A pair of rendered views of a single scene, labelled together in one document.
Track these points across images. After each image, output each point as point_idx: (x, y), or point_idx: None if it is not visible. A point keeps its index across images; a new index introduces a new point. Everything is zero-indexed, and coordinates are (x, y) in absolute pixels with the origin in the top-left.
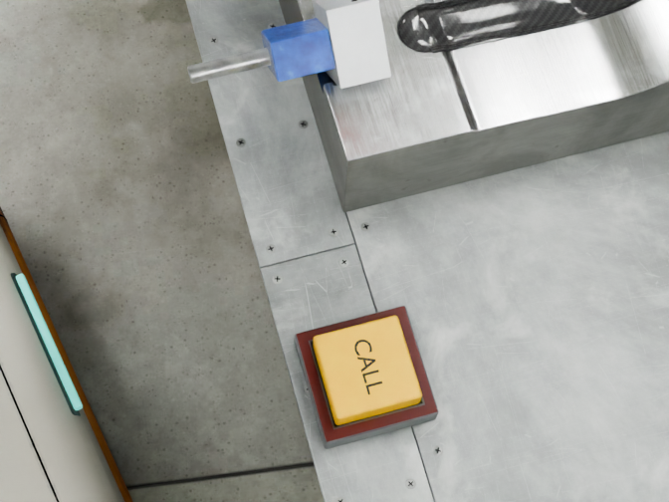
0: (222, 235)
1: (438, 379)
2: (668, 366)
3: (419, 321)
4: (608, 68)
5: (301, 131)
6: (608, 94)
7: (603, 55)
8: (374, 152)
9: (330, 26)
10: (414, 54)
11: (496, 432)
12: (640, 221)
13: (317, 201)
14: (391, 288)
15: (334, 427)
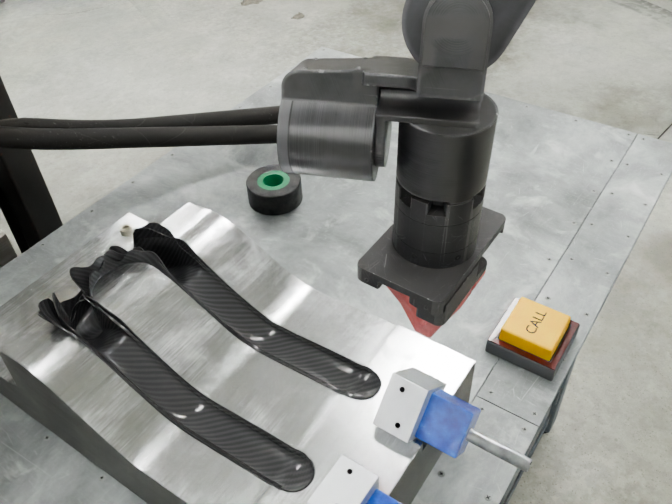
0: None
1: (496, 318)
2: None
3: (480, 342)
4: (300, 301)
5: (446, 471)
6: (315, 293)
7: (294, 307)
8: (457, 352)
9: (431, 388)
10: (382, 376)
11: (491, 286)
12: (338, 298)
13: (475, 429)
14: (478, 364)
15: (570, 325)
